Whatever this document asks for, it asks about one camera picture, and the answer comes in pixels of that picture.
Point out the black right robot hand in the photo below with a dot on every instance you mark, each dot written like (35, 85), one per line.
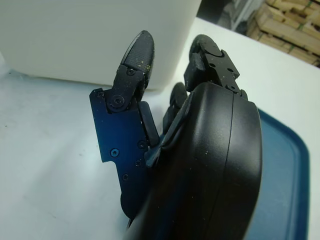
(200, 162)

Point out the white two-slot toaster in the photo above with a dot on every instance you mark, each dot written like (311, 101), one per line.
(100, 42)

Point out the dark blue plastic tray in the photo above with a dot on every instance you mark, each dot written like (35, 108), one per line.
(287, 187)

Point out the stack of wooden crates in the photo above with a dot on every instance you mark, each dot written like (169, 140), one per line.
(287, 30)

